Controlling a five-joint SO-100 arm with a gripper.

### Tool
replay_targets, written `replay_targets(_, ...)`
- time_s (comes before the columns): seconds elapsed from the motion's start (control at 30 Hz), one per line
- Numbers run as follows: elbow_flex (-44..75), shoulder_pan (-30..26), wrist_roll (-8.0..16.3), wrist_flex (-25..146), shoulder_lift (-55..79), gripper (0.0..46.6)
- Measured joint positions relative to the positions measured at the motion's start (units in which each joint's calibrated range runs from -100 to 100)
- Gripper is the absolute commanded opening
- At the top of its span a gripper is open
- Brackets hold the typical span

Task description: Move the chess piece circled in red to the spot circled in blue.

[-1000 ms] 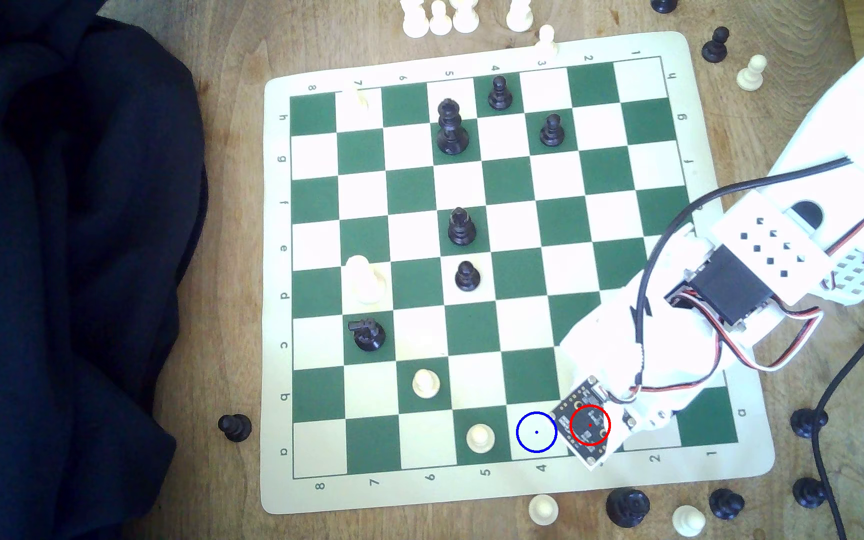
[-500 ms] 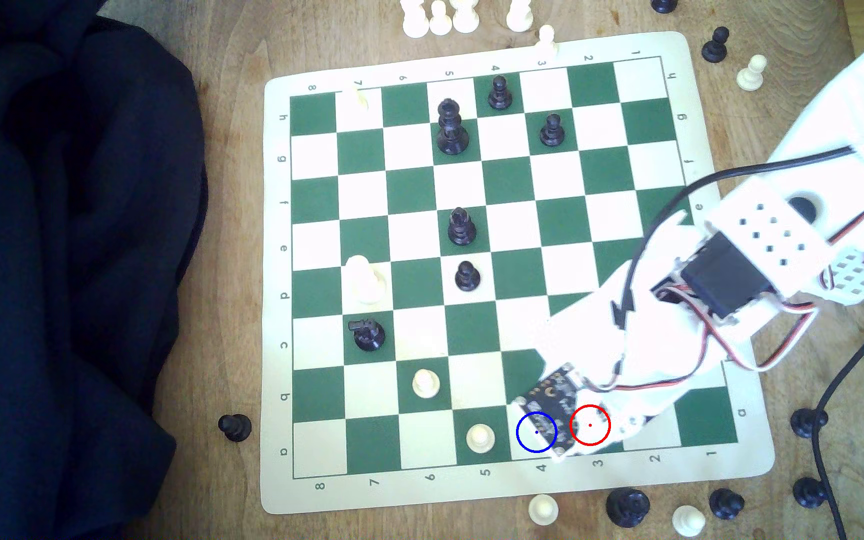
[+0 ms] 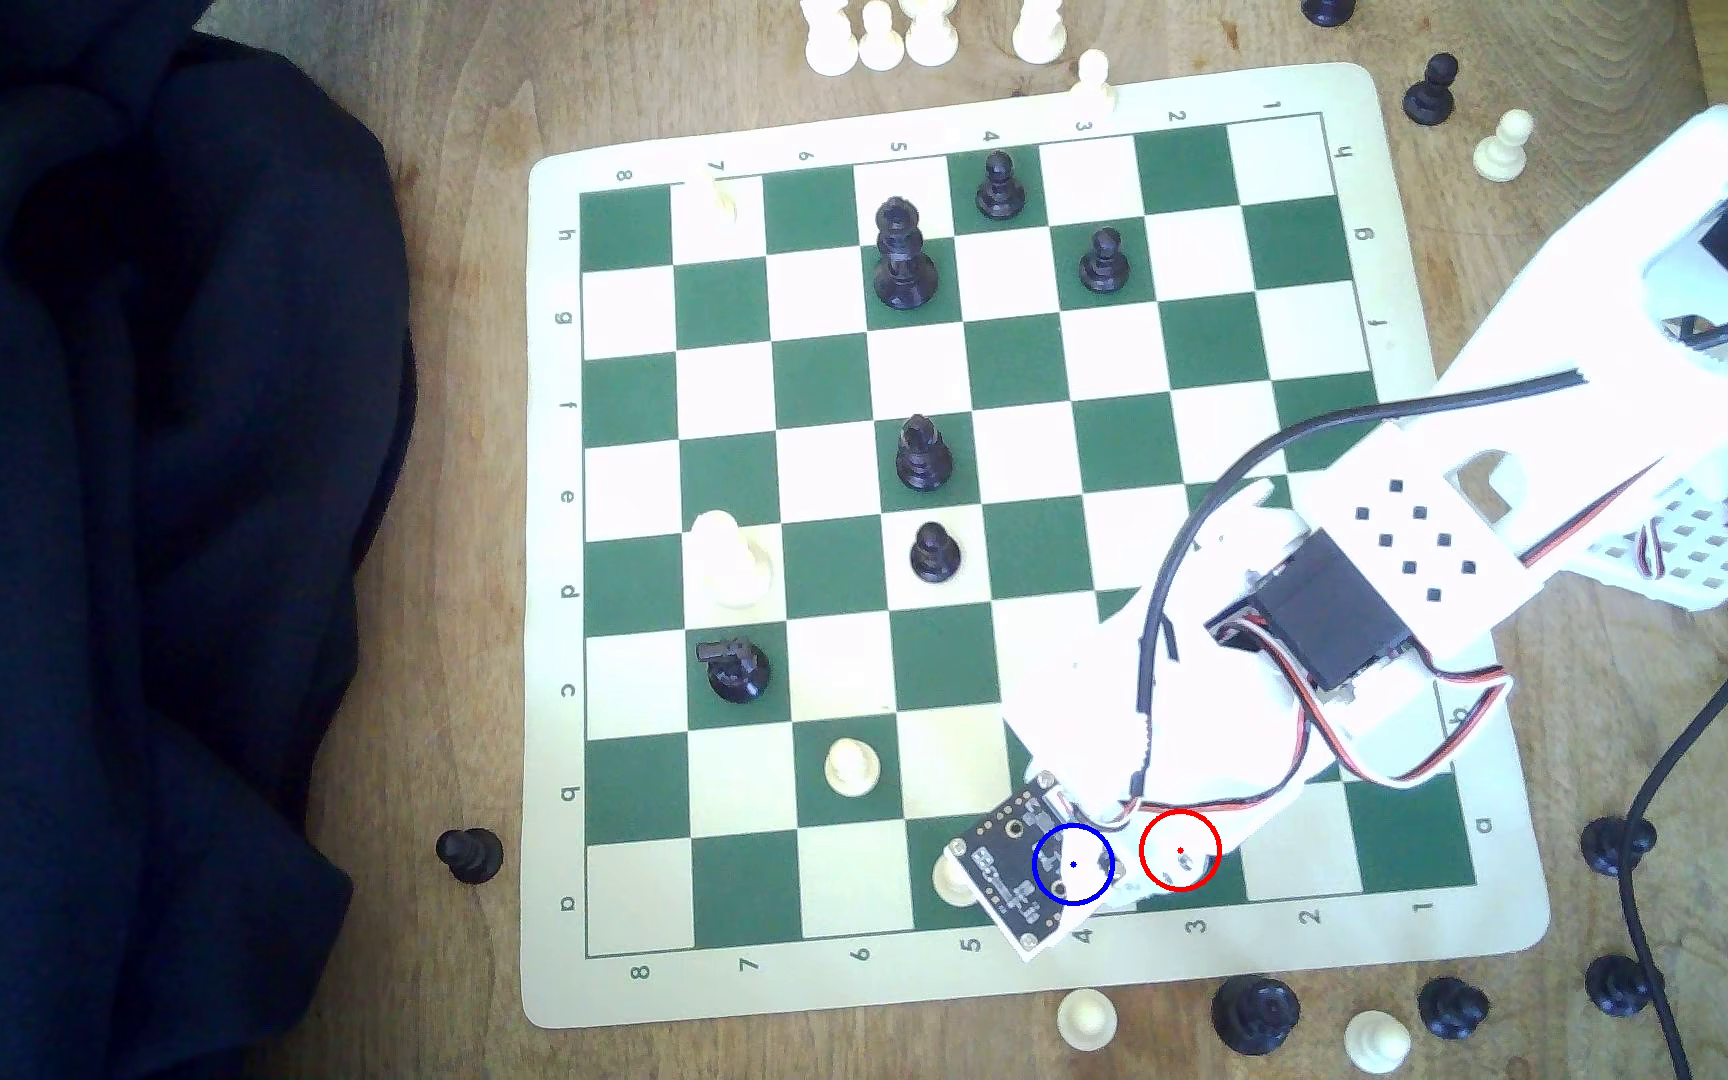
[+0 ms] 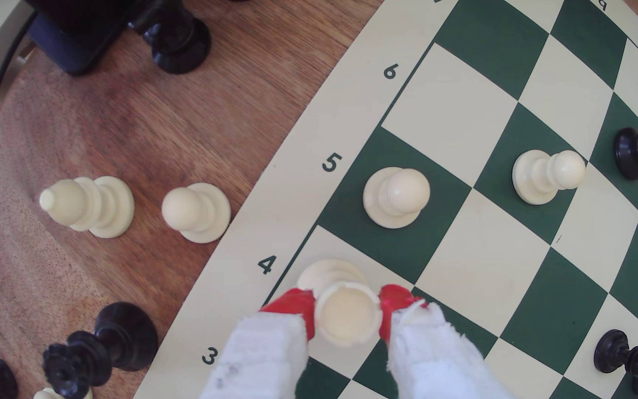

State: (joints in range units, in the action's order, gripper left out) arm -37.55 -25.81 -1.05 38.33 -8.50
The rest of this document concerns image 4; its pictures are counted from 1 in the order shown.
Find white bishop chess piece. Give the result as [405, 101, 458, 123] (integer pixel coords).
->
[39, 175, 135, 239]

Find white pawn chess piece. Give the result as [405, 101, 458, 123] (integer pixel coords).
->
[161, 182, 231, 244]
[363, 167, 431, 229]
[512, 149, 587, 206]

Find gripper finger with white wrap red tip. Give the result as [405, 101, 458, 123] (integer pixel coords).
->
[379, 284, 514, 399]
[200, 288, 318, 399]

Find green and cream chess mat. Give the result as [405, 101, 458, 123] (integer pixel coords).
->
[133, 0, 638, 399]

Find black clamp block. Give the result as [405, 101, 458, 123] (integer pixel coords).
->
[25, 0, 148, 76]

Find black queen chess piece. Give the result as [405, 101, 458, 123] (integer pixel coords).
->
[42, 302, 159, 399]

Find white rook chess piece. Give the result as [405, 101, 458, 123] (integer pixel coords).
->
[297, 258, 383, 348]

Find black pawn chess piece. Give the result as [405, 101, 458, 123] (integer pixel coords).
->
[128, 0, 213, 75]

